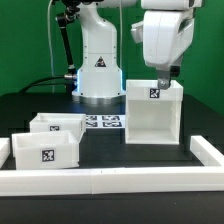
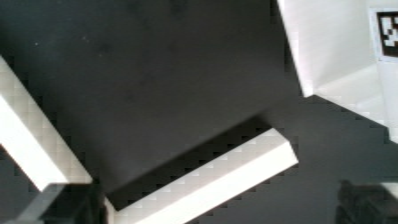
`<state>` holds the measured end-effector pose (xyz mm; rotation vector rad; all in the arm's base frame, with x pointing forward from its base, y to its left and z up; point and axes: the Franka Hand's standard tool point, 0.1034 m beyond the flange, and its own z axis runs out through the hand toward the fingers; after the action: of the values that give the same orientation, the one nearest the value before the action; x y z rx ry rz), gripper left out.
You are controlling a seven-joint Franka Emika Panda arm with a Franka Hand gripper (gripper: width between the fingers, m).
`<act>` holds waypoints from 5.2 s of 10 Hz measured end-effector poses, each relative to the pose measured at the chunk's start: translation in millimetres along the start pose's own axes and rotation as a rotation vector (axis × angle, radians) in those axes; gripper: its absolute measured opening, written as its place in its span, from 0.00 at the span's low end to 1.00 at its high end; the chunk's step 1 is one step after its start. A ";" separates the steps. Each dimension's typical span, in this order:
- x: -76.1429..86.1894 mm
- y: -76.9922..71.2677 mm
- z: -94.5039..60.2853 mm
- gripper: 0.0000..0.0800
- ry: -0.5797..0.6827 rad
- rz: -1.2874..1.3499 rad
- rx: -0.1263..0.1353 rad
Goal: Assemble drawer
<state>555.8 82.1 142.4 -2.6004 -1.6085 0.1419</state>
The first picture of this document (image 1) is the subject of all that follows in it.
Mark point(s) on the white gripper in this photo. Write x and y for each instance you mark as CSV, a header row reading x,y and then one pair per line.
x,y
165,36

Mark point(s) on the white drawer cabinet frame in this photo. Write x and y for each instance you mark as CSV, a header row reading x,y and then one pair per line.
x,y
152,115

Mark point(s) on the white drawer box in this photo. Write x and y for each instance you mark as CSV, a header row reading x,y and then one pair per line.
x,y
75,123
45,150

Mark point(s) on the white front drawer box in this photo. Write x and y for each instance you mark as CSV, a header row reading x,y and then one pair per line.
x,y
45,150

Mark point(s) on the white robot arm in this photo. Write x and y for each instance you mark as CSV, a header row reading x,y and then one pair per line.
x,y
99,79

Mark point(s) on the fiducial marker sheet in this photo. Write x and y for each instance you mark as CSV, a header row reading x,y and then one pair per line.
x,y
105,121

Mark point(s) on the white right barrier rail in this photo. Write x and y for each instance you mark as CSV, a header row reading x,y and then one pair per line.
x,y
205,152

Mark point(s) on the white barrier rail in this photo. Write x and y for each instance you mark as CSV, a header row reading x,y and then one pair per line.
x,y
4,150
205,152
113,180

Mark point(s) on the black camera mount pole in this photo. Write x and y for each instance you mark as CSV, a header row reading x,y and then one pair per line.
x,y
63,19

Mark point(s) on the white left barrier rail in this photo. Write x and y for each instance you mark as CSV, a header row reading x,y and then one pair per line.
x,y
4,150

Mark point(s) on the white front barrier rail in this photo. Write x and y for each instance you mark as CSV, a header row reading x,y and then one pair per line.
x,y
113,180

